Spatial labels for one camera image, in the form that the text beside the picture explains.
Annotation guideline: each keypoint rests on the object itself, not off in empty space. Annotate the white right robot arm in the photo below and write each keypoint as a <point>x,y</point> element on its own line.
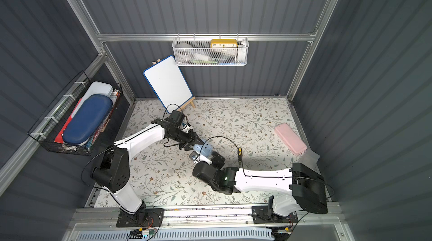
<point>298,187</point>

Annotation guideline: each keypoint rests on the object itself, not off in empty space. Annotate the black yellow screwdriver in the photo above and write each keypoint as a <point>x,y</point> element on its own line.
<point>240,156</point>

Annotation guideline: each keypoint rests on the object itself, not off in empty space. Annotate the navy blue oval case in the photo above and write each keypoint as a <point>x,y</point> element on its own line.
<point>88,118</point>

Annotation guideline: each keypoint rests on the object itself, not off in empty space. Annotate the wooden easel stand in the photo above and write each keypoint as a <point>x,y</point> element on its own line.
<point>187,102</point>

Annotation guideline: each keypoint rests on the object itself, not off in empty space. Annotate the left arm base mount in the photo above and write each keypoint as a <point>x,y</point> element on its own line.
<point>143,217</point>

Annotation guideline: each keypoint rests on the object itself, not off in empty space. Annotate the light blue alarm clock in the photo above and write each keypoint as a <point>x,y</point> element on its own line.
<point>205,150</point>

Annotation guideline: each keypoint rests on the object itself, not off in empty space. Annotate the white wire wall basket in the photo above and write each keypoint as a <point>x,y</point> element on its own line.
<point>203,55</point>

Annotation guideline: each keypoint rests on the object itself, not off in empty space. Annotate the grey translucent box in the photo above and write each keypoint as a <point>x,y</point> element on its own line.
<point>309,158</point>

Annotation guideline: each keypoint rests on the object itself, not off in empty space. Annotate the black wire side basket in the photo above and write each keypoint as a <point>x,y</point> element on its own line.
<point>48,130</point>

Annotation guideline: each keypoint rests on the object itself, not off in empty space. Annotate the pink rectangular case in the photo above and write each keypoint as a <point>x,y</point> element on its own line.
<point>295,144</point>

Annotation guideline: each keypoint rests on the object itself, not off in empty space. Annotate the grey tape roll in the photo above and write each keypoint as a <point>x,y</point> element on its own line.
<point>183,52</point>

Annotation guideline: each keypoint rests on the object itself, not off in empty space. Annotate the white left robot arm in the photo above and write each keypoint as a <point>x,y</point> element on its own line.
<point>112,169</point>

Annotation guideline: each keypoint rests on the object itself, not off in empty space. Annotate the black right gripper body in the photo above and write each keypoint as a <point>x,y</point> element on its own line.
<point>215,159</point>

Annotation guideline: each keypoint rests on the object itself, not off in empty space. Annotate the white plastic tray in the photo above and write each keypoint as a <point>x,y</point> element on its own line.
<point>96,88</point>

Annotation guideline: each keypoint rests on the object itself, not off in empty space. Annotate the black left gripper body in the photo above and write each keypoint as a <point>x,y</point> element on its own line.
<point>188,138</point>

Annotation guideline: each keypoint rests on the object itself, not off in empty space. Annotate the yellow alarm clock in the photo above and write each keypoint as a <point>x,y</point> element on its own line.
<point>223,43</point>

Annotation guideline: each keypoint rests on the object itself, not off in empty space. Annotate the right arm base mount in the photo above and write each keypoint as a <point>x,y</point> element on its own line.
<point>266,215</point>

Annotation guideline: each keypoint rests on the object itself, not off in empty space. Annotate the blue framed whiteboard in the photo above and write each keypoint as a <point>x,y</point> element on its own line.
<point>167,84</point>

